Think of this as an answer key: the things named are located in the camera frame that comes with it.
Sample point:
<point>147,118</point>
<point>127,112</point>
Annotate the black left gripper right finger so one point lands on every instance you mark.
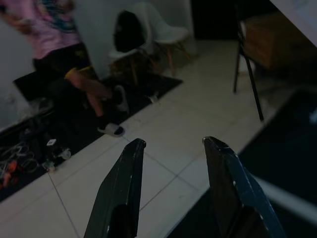
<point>232,188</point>

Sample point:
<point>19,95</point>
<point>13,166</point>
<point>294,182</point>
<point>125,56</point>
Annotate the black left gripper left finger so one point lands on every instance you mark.
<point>119,188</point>

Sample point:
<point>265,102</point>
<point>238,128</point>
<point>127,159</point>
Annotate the large black floor mat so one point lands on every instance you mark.
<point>284,148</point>

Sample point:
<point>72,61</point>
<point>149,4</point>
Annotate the white shell chair wooden legs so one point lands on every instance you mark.
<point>151,29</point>
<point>171,32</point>

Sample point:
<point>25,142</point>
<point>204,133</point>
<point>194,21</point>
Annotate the black metal frame legs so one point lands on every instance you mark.
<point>251,74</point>

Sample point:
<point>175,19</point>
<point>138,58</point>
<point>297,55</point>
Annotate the person in pink shirt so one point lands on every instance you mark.
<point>54,29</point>

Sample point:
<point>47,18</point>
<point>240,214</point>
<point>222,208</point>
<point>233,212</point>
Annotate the black wheeled stand base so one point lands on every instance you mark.
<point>58,155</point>

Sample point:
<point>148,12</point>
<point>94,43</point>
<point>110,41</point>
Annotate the black backpack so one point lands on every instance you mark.
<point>128,32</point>

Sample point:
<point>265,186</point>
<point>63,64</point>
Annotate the brown cardboard box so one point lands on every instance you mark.
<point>272,42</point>

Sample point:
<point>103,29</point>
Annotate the white table top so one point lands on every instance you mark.
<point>299,17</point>

